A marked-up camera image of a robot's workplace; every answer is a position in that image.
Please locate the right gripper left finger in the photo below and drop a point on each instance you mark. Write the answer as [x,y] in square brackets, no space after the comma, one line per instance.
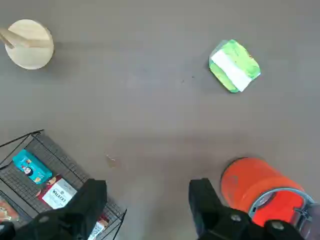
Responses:
[75,220]

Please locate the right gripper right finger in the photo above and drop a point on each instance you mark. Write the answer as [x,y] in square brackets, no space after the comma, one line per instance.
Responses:
[212,217]

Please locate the orange round bin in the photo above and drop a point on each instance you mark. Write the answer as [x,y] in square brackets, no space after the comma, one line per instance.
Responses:
[252,185]

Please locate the green tissue pack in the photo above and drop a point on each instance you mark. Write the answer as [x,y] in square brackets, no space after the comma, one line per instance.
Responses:
[233,66]

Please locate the red tartan shortbread box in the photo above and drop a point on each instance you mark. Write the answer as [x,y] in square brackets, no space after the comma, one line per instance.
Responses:
[58,193]

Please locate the teal snack packet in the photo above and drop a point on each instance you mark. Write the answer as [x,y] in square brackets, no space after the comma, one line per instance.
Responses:
[31,167]

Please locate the wooden mug tree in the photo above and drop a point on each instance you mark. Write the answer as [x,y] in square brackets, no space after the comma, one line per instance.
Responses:
[30,47]

